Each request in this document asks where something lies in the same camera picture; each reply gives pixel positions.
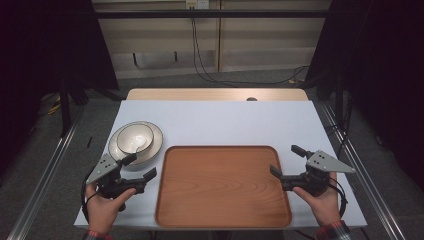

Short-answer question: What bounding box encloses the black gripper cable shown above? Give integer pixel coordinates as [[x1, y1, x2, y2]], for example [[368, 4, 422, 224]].
[[80, 168, 98, 225], [327, 176, 349, 218]]

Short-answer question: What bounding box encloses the white table mat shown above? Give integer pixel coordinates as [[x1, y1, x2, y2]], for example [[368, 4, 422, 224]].
[[73, 99, 368, 231]]

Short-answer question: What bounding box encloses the black wall cable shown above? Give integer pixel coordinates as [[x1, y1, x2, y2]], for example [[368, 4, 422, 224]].
[[190, 7, 310, 87]]

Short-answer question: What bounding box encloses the person's left hand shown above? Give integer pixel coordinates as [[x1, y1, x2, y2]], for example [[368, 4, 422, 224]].
[[84, 182, 138, 235]]

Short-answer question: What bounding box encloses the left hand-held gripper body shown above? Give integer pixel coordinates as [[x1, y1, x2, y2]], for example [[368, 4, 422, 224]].
[[85, 153, 148, 201]]

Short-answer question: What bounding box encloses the stack of white bowls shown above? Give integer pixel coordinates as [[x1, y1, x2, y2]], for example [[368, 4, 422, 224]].
[[107, 120, 165, 167]]

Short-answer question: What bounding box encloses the black horizontal bar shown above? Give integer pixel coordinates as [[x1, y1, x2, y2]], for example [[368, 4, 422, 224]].
[[91, 9, 332, 20]]

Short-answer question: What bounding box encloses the white bowl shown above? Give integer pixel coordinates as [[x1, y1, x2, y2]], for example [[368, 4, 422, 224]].
[[116, 122, 156, 155]]

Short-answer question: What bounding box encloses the wooden tray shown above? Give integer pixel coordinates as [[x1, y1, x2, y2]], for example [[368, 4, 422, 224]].
[[154, 144, 294, 230]]

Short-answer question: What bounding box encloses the person's right hand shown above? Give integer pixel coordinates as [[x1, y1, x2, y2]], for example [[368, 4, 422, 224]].
[[292, 171, 342, 228]]

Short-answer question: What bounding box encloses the black metal stand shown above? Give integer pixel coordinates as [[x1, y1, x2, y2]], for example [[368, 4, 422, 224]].
[[334, 71, 345, 129], [59, 74, 73, 137]]

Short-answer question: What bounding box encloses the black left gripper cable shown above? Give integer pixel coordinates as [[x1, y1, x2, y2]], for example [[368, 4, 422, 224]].
[[80, 168, 98, 225]]

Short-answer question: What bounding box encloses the dark curtain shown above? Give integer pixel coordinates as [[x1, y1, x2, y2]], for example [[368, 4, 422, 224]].
[[0, 0, 120, 174], [304, 0, 424, 183]]

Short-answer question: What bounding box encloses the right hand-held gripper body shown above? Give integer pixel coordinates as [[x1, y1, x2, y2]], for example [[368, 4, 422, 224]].
[[281, 149, 357, 198]]

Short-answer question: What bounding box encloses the yellow floor cable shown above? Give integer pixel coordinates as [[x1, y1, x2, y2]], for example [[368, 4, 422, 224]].
[[45, 95, 63, 116]]

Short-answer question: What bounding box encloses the white wall socket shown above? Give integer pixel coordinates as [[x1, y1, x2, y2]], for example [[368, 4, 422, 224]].
[[185, 0, 211, 10]]

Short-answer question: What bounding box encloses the metal floor rail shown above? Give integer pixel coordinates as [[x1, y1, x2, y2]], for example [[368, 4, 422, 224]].
[[320, 102, 407, 240], [5, 105, 86, 240]]

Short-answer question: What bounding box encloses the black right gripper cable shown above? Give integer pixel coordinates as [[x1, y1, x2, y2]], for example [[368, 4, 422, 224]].
[[327, 176, 349, 218]]

